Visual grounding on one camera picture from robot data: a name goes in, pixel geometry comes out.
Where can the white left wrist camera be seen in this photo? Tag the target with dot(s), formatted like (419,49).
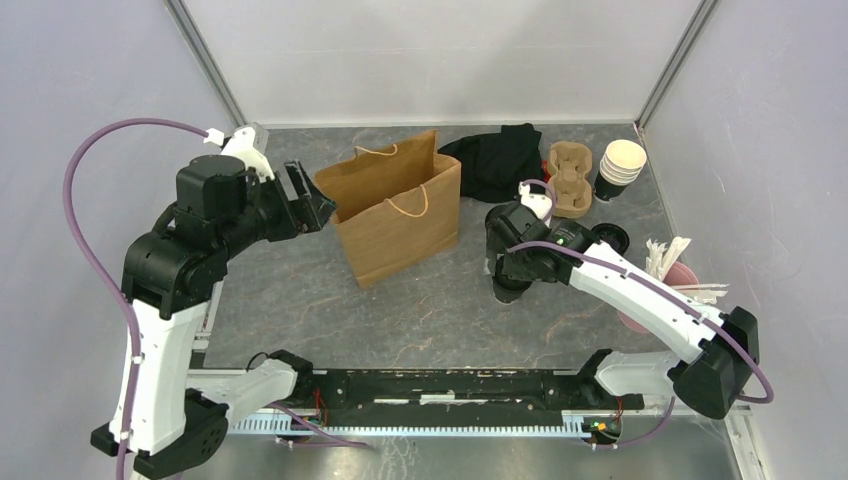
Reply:
(248,144)

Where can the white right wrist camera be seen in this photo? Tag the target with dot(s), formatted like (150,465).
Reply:
(541,204)

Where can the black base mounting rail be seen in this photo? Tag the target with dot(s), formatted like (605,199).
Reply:
(451,397)

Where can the brown cardboard cup carrier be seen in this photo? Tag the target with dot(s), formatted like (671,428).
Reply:
(569,165)

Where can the stack of white paper cups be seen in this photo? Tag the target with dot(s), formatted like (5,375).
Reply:
(621,164)

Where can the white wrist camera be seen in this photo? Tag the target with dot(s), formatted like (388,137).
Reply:
(541,204)
(248,144)

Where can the black cloth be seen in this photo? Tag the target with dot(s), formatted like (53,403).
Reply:
(494,164)

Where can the red small object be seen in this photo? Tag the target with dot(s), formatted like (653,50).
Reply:
(546,172)

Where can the stack of black lids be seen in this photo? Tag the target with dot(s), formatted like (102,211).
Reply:
(614,235)

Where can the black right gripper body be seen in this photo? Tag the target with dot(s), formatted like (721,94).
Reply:
(514,263)

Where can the pink straw holder cup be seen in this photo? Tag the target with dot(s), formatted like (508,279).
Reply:
(678,275)

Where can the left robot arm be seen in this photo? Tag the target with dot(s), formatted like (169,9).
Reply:
(170,273)

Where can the brown paper bag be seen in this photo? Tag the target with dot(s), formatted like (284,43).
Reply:
(395,206)

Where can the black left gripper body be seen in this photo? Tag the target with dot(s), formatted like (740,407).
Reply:
(273,212)

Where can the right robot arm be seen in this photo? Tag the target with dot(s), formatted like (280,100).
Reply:
(711,359)

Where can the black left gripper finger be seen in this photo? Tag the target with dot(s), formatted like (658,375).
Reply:
(313,211)
(299,179)

